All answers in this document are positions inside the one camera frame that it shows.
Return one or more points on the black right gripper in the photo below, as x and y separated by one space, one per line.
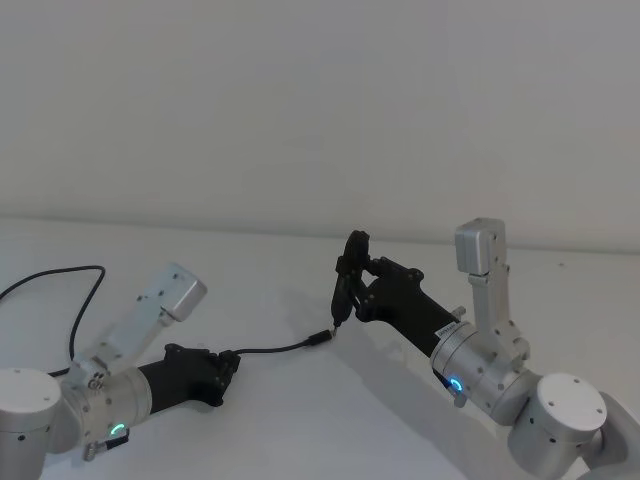
400 305

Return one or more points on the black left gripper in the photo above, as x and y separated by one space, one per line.
175 380

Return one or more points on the white table cloth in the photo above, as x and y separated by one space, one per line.
310 415

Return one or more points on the white curtain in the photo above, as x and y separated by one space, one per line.
300 100

